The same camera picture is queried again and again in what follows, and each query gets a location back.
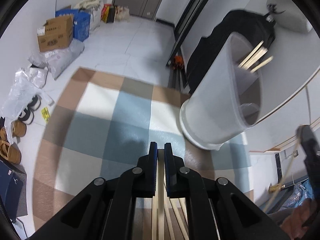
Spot person's hand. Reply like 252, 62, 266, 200
280, 198, 317, 239

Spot checkered brown blue mat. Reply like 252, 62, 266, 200
33, 68, 253, 239

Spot white utensil holder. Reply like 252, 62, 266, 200
179, 32, 261, 150

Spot navy Jordan shoe box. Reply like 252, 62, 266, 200
0, 158, 28, 221

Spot tan boot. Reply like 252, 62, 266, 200
0, 140, 22, 164
1, 120, 27, 140

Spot yellow wrapper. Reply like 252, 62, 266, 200
41, 107, 51, 123

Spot black white sneaker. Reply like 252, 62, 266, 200
28, 95, 41, 111
18, 107, 34, 125

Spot black backpack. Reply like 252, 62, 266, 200
186, 10, 276, 94

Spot clear plastic bag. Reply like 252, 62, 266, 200
1, 68, 54, 145

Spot orange object by doorframe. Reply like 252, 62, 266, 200
170, 55, 184, 70

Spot grey plastic mail bag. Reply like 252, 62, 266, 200
28, 39, 85, 80

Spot brown cardboard box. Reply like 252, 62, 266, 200
37, 15, 73, 53

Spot blue cardboard box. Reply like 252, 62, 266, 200
55, 9, 91, 42

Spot yellow black paper bag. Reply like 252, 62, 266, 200
101, 4, 116, 23

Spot beige shopping bag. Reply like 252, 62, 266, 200
115, 6, 130, 21

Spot cream tote bag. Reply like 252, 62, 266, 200
73, 0, 103, 10

